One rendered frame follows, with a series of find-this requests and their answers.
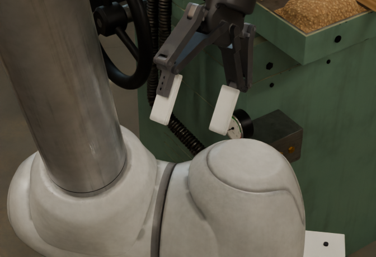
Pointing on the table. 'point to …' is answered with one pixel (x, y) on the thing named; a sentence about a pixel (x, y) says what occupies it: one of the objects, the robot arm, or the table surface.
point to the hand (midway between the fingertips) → (191, 120)
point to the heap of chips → (319, 8)
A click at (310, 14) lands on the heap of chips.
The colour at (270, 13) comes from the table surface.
